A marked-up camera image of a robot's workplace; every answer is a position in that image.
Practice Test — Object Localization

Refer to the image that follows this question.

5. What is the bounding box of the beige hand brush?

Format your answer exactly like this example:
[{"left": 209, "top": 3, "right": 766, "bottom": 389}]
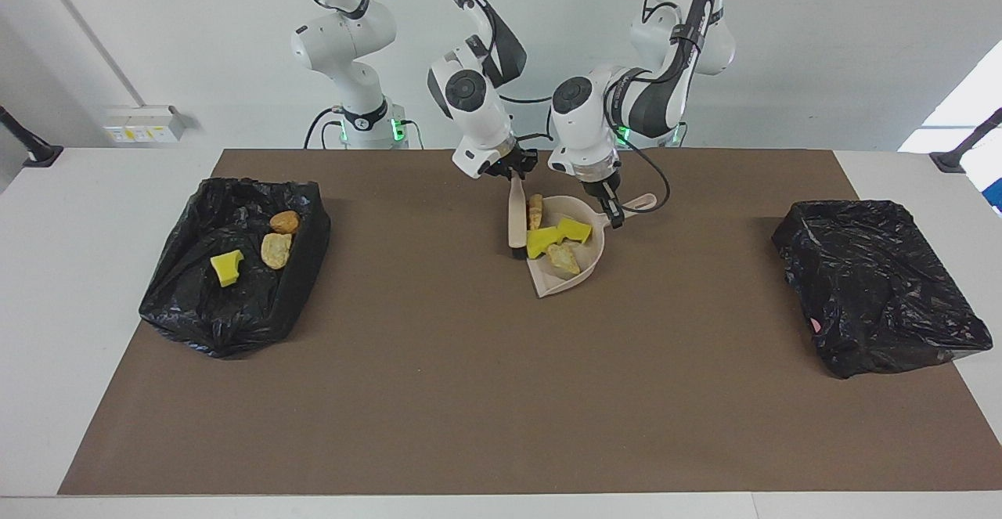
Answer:
[{"left": 509, "top": 178, "right": 529, "bottom": 260}]

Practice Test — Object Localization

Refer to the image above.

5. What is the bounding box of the beige plastic dustpan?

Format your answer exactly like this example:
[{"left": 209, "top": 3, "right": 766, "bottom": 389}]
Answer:
[{"left": 526, "top": 193, "right": 658, "bottom": 299}]

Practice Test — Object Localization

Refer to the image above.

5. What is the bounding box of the striped tan bread piece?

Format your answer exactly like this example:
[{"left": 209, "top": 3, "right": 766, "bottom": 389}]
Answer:
[{"left": 261, "top": 233, "right": 293, "bottom": 271}]

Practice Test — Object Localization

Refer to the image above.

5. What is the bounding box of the black bag lined bin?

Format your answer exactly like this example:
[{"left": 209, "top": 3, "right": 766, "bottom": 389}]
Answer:
[
  {"left": 771, "top": 200, "right": 993, "bottom": 380},
  {"left": 139, "top": 177, "right": 332, "bottom": 359}
]

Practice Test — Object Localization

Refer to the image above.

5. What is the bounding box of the brown table mat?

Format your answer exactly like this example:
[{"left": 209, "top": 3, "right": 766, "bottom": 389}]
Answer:
[{"left": 57, "top": 149, "right": 1002, "bottom": 496}]

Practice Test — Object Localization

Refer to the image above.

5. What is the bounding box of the black clamp stand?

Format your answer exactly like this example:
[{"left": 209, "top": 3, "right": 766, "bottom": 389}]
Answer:
[
  {"left": 930, "top": 108, "right": 1002, "bottom": 174},
  {"left": 0, "top": 106, "right": 63, "bottom": 168}
]

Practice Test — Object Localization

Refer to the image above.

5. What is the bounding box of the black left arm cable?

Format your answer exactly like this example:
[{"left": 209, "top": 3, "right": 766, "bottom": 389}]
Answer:
[{"left": 622, "top": 139, "right": 671, "bottom": 214}]

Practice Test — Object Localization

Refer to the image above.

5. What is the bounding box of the black base cable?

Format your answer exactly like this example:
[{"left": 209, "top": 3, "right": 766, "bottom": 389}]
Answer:
[{"left": 304, "top": 106, "right": 345, "bottom": 150}]

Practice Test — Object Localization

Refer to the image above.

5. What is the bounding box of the white wall outlet box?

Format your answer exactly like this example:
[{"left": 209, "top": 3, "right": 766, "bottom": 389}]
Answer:
[{"left": 104, "top": 106, "right": 187, "bottom": 144}]

